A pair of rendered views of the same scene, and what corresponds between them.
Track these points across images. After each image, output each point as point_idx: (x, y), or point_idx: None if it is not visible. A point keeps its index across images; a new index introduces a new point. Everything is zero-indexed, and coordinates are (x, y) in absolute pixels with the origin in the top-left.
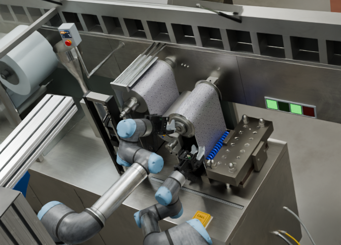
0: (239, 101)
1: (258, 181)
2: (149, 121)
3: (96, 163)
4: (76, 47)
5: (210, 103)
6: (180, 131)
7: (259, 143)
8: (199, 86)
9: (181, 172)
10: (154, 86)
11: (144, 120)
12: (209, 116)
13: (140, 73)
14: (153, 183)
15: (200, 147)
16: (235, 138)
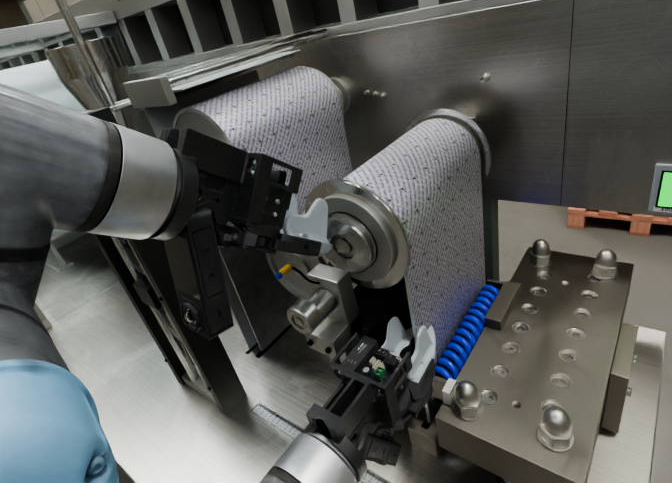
0: (536, 193)
1: (631, 477)
2: (169, 149)
3: (142, 347)
4: (61, 0)
5: (460, 173)
6: (350, 259)
7: (619, 332)
8: (422, 125)
9: (342, 447)
10: (273, 115)
11: (128, 130)
12: (455, 222)
13: (235, 70)
14: (257, 429)
15: (424, 331)
16: (522, 307)
